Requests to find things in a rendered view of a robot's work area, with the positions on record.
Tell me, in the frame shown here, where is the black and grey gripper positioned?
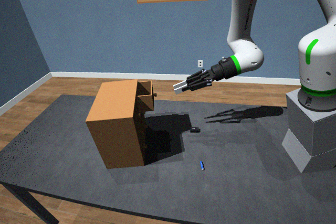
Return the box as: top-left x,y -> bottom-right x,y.
173,64 -> 224,94

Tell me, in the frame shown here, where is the grey 9v battery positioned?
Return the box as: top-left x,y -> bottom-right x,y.
190,127 -> 199,133

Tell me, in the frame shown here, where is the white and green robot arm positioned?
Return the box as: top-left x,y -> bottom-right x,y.
218,0 -> 336,112

